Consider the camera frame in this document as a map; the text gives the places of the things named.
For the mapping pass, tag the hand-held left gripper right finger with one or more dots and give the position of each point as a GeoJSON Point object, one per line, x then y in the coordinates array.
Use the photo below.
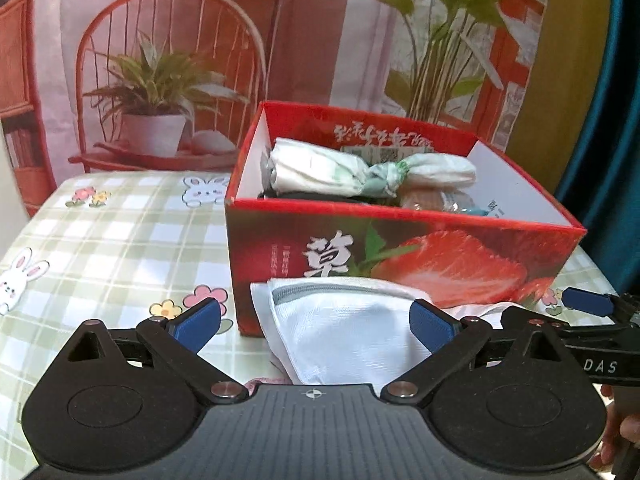
{"type": "Point", "coordinates": [430, 325]}

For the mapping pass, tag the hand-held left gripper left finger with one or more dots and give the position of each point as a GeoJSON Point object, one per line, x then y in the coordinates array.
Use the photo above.
{"type": "Point", "coordinates": [197, 322]}

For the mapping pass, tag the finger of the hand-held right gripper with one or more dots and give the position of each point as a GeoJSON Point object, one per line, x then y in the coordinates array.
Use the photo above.
{"type": "Point", "coordinates": [595, 334]}
{"type": "Point", "coordinates": [587, 301]}

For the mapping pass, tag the red strawberry print cardboard box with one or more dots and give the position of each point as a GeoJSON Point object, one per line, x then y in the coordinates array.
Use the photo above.
{"type": "Point", "coordinates": [450, 260]}

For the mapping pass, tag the white mesh zipper bag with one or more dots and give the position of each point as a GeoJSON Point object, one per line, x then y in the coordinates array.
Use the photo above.
{"type": "Point", "coordinates": [340, 330]}

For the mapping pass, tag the clear printed packet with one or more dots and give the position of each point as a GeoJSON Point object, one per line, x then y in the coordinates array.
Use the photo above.
{"type": "Point", "coordinates": [475, 207]}

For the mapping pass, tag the black eye mask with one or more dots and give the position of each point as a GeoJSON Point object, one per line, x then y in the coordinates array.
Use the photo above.
{"type": "Point", "coordinates": [300, 195]}

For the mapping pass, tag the white green knotted cloth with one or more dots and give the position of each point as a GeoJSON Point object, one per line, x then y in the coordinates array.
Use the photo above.
{"type": "Point", "coordinates": [320, 167]}

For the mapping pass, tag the person's right hand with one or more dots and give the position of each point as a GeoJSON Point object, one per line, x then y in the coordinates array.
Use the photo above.
{"type": "Point", "coordinates": [631, 430]}

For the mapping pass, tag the green checked bunny tablecloth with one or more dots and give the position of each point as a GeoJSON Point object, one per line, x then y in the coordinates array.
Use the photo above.
{"type": "Point", "coordinates": [125, 240]}

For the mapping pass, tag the teal curtain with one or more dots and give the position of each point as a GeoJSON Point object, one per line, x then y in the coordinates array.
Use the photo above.
{"type": "Point", "coordinates": [615, 110]}

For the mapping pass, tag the printed room scene wall tapestry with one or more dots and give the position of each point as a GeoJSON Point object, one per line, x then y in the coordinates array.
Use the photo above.
{"type": "Point", "coordinates": [310, 35]}

